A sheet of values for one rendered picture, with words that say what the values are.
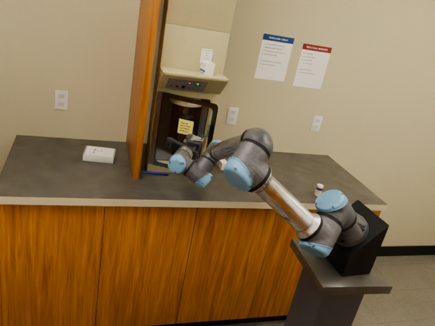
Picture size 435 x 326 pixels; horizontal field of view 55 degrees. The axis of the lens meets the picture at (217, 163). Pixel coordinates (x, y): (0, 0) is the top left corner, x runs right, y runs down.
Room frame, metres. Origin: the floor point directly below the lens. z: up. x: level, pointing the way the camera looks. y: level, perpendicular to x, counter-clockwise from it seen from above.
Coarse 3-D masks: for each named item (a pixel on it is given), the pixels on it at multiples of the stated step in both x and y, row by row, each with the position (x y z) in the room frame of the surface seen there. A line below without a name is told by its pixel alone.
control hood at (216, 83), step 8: (160, 72) 1.97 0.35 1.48; (168, 72) 1.90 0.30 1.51; (176, 72) 1.92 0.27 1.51; (184, 72) 1.96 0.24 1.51; (192, 72) 1.99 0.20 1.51; (160, 80) 1.95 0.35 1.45; (192, 80) 1.96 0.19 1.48; (200, 80) 1.96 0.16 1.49; (208, 80) 1.97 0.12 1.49; (216, 80) 1.98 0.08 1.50; (224, 80) 1.99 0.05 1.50; (168, 88) 1.99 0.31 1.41; (208, 88) 2.02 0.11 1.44; (216, 88) 2.03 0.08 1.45
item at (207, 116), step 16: (176, 96) 1.97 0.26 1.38; (160, 112) 1.98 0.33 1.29; (176, 112) 1.97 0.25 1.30; (192, 112) 1.96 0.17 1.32; (208, 112) 1.95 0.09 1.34; (160, 128) 1.98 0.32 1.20; (176, 128) 1.97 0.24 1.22; (208, 128) 1.95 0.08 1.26; (160, 144) 1.98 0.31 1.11; (160, 160) 1.98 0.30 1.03
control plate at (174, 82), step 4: (168, 80) 1.93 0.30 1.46; (172, 80) 1.93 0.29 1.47; (176, 80) 1.94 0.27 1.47; (180, 80) 1.94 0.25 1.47; (184, 80) 1.95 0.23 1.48; (168, 84) 1.96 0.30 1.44; (172, 84) 1.96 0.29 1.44; (176, 84) 1.96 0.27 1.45; (180, 84) 1.97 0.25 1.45; (184, 84) 1.97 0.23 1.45; (188, 84) 1.98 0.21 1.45; (192, 84) 1.98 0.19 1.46; (196, 84) 1.98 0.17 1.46; (200, 84) 1.99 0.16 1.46; (204, 84) 1.99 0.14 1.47; (172, 88) 1.99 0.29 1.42; (176, 88) 1.99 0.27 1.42; (180, 88) 1.99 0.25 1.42; (184, 88) 2.00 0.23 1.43; (188, 88) 2.00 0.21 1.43; (192, 88) 2.01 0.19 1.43; (196, 88) 2.01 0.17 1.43; (200, 88) 2.01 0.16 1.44; (204, 88) 2.02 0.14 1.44
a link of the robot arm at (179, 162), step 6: (180, 150) 1.66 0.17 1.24; (174, 156) 1.59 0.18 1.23; (180, 156) 1.60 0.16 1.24; (186, 156) 1.63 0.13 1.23; (168, 162) 1.58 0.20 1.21; (174, 162) 1.57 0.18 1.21; (180, 162) 1.57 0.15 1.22; (186, 162) 1.60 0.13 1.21; (174, 168) 1.57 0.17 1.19; (180, 168) 1.57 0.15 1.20; (186, 168) 1.58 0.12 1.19
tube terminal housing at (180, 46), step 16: (176, 32) 2.01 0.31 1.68; (192, 32) 2.04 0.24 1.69; (208, 32) 2.07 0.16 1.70; (224, 32) 2.10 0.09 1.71; (160, 48) 2.05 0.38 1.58; (176, 48) 2.02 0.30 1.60; (192, 48) 2.05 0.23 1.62; (208, 48) 2.07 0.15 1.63; (224, 48) 2.10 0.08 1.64; (160, 64) 2.00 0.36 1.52; (176, 64) 2.02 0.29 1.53; (192, 64) 2.05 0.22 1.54; (192, 96) 2.06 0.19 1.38; (208, 96) 2.09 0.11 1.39
